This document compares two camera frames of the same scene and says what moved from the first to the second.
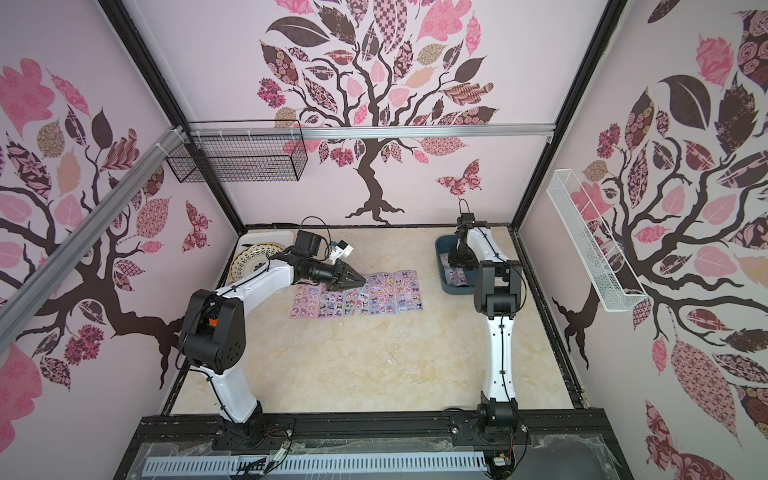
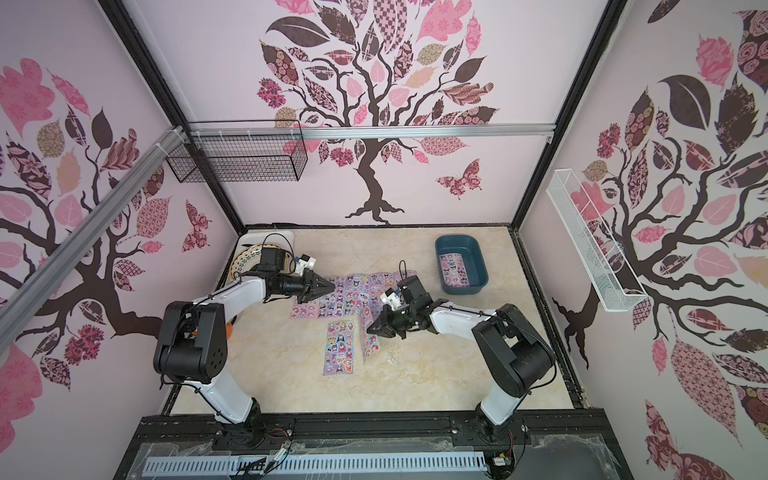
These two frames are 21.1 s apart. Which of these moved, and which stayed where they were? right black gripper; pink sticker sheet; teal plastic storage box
Moved: right black gripper
Stayed: teal plastic storage box; pink sticker sheet
